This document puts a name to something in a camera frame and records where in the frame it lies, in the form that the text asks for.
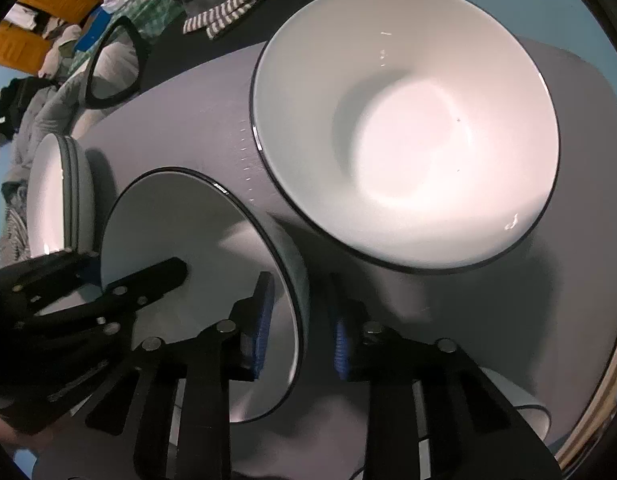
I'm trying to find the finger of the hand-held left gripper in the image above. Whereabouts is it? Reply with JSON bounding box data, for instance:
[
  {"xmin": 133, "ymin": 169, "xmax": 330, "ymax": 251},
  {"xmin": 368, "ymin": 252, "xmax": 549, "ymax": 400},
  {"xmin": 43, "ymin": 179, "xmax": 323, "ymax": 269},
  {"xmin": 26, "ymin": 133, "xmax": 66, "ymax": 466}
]
[
  {"xmin": 0, "ymin": 250, "xmax": 97, "ymax": 311},
  {"xmin": 36, "ymin": 257, "xmax": 188, "ymax": 346}
]

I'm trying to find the blue tray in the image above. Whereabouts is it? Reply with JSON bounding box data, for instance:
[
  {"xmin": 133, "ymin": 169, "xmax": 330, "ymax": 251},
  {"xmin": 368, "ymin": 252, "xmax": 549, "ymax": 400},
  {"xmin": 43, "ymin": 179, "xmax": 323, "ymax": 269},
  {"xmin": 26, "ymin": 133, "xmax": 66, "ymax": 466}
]
[{"xmin": 76, "ymin": 10, "xmax": 112, "ymax": 53}]

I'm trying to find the bed with grey sheet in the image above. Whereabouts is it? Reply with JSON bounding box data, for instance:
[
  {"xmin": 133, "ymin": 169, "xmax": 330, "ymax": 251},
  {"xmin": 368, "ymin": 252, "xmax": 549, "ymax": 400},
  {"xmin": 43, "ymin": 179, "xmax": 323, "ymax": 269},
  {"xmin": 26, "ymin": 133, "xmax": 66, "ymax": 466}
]
[{"xmin": 53, "ymin": 45, "xmax": 139, "ymax": 141}]

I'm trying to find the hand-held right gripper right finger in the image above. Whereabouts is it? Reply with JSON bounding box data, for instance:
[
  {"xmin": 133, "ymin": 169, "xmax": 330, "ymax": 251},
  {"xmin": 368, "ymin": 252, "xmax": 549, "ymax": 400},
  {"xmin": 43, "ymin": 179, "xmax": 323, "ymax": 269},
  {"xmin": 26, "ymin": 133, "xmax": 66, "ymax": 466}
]
[{"xmin": 329, "ymin": 272, "xmax": 563, "ymax": 480}]

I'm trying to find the white plate with black rim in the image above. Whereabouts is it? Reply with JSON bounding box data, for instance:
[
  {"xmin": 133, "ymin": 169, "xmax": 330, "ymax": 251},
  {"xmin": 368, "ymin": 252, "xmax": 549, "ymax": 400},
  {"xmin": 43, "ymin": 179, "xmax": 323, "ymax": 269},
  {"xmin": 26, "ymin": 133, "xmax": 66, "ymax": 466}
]
[
  {"xmin": 63, "ymin": 135, "xmax": 82, "ymax": 253},
  {"xmin": 27, "ymin": 132, "xmax": 69, "ymax": 261}
]

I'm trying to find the striped grey cloth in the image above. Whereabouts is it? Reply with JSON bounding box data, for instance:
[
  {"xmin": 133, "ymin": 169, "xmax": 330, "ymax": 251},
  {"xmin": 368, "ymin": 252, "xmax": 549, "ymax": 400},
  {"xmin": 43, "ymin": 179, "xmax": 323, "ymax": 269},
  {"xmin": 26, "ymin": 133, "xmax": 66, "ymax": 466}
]
[{"xmin": 0, "ymin": 200, "xmax": 34, "ymax": 266}]

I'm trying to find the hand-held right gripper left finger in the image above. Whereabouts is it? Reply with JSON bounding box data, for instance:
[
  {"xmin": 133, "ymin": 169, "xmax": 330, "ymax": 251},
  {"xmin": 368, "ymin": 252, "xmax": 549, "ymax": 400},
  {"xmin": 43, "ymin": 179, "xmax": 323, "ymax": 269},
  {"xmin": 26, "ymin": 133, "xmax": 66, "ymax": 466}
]
[{"xmin": 86, "ymin": 272, "xmax": 276, "ymax": 480}]

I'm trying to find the black clothes pile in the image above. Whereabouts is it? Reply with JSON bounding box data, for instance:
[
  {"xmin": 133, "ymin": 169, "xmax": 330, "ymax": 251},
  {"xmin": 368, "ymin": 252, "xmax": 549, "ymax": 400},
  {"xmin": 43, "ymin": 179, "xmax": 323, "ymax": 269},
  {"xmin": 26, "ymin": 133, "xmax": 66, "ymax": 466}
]
[{"xmin": 0, "ymin": 77, "xmax": 49, "ymax": 141}]

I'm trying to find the beige cloth pile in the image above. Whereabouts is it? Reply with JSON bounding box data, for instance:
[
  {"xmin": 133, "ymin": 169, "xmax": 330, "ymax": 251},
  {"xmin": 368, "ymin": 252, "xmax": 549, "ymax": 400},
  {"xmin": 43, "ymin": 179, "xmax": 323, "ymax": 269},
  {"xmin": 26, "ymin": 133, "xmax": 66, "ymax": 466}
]
[{"xmin": 41, "ymin": 25, "xmax": 84, "ymax": 78}]

